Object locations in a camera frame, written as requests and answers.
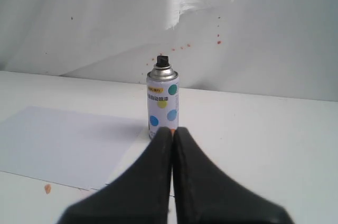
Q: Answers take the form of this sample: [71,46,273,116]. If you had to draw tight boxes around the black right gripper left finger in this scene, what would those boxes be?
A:
[62,127,173,223]

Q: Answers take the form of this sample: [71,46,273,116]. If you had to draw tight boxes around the white paper sheet stack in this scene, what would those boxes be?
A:
[1,107,144,189]

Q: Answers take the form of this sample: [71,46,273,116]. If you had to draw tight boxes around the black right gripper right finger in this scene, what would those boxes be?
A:
[173,127,290,223]

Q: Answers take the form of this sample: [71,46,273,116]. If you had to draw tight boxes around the white dotted spray paint can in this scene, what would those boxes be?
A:
[146,55,179,138]

